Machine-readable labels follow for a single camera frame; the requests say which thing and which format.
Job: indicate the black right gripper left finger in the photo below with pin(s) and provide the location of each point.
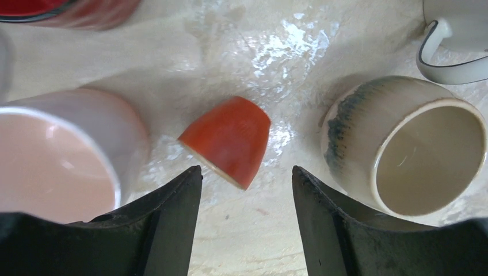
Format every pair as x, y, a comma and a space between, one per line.
152, 235

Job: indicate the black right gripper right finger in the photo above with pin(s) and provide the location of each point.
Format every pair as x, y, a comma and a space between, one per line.
342, 236

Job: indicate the beige round upside-down mug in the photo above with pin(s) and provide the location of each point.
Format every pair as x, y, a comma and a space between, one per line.
404, 146

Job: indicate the pink upside-down mug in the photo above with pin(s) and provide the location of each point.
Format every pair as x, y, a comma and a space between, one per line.
70, 155

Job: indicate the small orange cup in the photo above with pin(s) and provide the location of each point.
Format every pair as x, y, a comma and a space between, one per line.
231, 139

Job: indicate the tall cream upside-down mug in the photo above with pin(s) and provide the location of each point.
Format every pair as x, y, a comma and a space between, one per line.
458, 26

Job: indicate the red mug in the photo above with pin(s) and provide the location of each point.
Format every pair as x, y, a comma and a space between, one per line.
68, 14

